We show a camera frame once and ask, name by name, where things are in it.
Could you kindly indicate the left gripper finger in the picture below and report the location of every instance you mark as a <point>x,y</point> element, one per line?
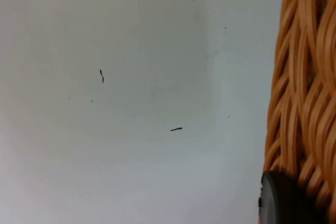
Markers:
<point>281,200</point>

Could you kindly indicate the pale brown wicker basket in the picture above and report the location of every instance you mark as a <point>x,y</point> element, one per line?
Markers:
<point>304,77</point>

